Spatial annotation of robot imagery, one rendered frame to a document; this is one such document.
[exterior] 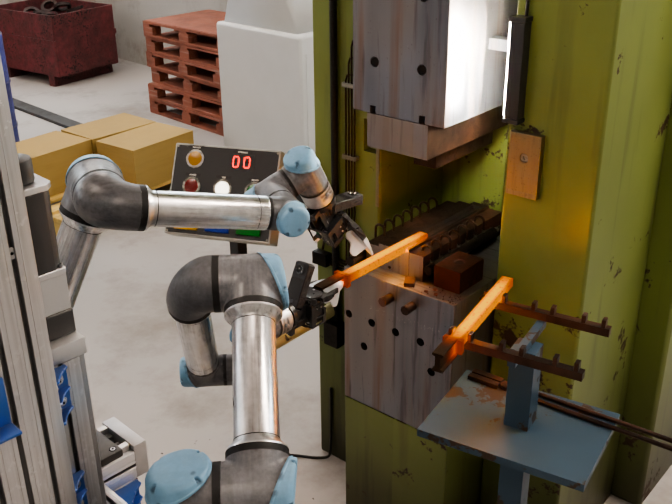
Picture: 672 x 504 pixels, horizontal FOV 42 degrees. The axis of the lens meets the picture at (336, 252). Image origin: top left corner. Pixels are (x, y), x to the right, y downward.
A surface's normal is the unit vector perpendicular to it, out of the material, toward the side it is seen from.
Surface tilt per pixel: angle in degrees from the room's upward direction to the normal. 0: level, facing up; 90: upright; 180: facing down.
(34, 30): 90
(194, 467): 8
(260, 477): 34
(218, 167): 60
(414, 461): 90
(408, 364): 90
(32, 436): 90
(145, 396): 0
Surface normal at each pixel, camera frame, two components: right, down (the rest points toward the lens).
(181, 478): -0.14, -0.90
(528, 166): -0.65, 0.33
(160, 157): 0.80, 0.25
